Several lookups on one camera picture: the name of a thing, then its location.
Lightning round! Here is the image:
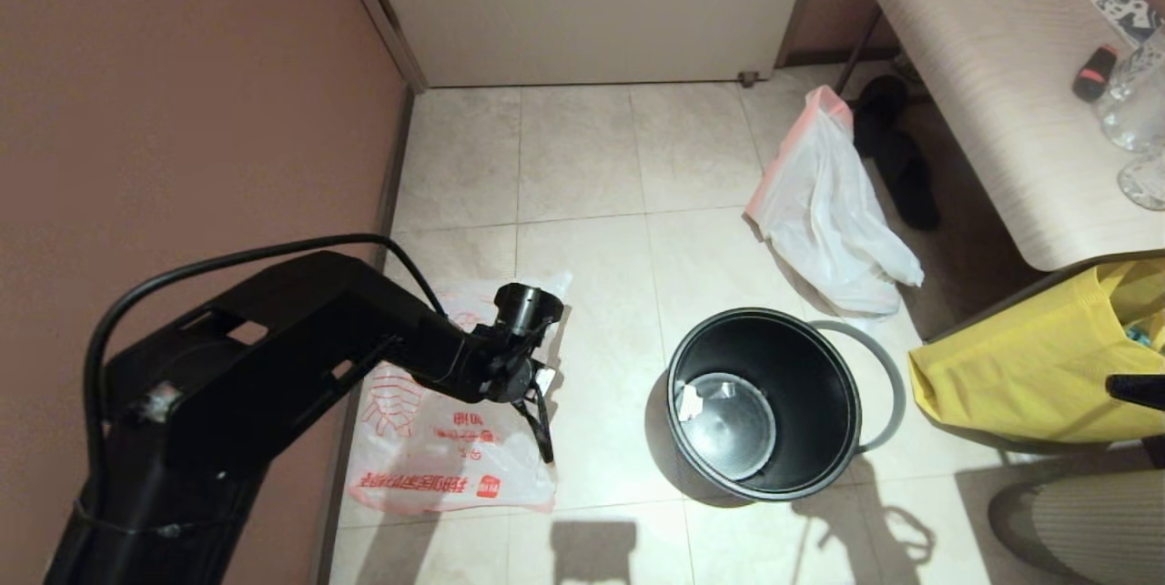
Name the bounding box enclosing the red printed plastic bag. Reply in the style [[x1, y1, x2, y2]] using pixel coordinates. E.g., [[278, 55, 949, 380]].
[[345, 270, 573, 516]]

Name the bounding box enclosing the grey bin ring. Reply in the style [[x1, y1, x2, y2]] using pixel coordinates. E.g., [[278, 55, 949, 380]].
[[808, 320, 908, 455]]

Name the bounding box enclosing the black trash bin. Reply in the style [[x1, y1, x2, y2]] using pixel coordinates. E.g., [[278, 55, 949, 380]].
[[667, 308, 863, 503]]

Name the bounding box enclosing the white plastic bag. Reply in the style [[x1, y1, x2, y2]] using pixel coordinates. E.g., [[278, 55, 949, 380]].
[[746, 85, 926, 318]]

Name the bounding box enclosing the yellow bag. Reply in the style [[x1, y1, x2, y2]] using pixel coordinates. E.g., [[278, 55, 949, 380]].
[[907, 258, 1165, 446]]

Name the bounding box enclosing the grey ribbed round object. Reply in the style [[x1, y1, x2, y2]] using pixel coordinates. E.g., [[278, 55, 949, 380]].
[[987, 469, 1165, 585]]

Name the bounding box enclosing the small clear glass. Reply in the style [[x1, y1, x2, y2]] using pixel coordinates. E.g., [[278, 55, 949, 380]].
[[1116, 148, 1165, 213]]

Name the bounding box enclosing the large clear glass jar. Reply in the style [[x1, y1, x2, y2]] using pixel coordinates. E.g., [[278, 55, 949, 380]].
[[1095, 23, 1165, 154]]

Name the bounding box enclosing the black slipper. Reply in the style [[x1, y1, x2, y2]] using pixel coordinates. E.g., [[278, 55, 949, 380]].
[[878, 132, 943, 233], [856, 76, 911, 160]]

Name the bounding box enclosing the black red small device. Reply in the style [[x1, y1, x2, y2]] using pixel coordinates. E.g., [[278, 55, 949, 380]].
[[1072, 44, 1120, 104]]

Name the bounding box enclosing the beige wood grain table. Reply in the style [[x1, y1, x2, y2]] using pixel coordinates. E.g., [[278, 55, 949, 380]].
[[864, 0, 1165, 273]]

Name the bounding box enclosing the white door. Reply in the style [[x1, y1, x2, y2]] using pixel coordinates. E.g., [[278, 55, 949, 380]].
[[355, 0, 822, 90]]

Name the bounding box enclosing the blue white booklet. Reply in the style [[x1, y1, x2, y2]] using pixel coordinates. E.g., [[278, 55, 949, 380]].
[[1070, 0, 1162, 45]]

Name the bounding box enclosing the dark metal table leg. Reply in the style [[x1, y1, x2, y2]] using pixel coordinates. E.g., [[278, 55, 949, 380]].
[[833, 8, 931, 104]]

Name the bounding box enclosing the black cylindrical wrist camera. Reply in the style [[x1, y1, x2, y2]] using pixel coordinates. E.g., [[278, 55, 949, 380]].
[[494, 283, 565, 338]]

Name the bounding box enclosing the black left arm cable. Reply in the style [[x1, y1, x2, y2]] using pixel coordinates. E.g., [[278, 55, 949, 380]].
[[84, 234, 447, 513]]

